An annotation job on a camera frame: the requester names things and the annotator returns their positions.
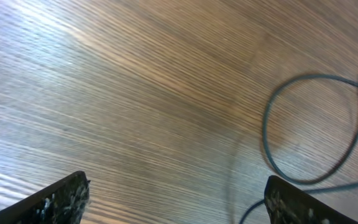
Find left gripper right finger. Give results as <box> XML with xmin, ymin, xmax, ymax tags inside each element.
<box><xmin>264</xmin><ymin>175</ymin><xmax>358</xmax><ymax>224</ymax></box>

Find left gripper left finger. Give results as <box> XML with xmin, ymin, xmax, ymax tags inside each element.
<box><xmin>0</xmin><ymin>171</ymin><xmax>90</xmax><ymax>224</ymax></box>

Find black usb cables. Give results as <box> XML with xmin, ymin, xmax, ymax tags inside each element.
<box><xmin>237</xmin><ymin>67</ymin><xmax>358</xmax><ymax>224</ymax></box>

